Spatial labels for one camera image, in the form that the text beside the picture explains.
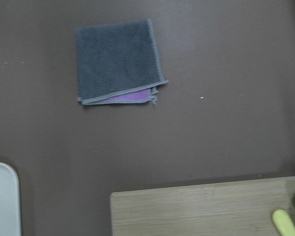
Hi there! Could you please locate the cream rabbit tray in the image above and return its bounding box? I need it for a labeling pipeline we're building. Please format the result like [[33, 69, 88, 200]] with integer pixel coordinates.
[[0, 162, 22, 236]]

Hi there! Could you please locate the grey folded cloth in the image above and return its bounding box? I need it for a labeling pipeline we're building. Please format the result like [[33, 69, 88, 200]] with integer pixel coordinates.
[[74, 19, 167, 105]]

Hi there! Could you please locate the yellow plastic knife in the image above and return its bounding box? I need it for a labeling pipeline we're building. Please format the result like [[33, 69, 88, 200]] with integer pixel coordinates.
[[272, 209, 295, 236]]

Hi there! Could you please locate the bamboo cutting board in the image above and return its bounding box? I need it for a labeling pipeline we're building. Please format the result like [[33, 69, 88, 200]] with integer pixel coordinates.
[[110, 177, 295, 236]]

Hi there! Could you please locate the purple cloth under grey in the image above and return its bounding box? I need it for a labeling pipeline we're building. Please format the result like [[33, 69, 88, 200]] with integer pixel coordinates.
[[98, 88, 151, 104]]

